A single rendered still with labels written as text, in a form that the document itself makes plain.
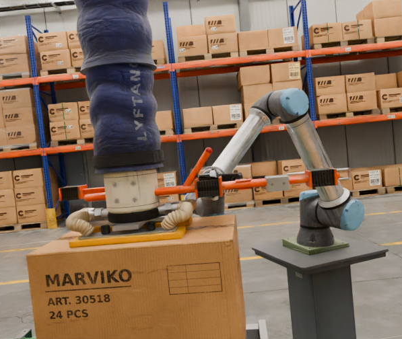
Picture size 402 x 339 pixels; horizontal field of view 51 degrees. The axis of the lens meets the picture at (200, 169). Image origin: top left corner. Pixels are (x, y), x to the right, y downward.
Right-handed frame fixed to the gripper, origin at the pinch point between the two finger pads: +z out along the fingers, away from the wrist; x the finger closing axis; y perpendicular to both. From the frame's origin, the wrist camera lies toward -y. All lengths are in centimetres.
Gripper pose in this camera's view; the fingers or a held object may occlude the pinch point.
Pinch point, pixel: (214, 186)
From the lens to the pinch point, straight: 134.6
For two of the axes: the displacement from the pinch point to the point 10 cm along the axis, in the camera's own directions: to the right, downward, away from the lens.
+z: -0.9, 0.7, -9.9
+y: -9.9, 1.0, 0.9
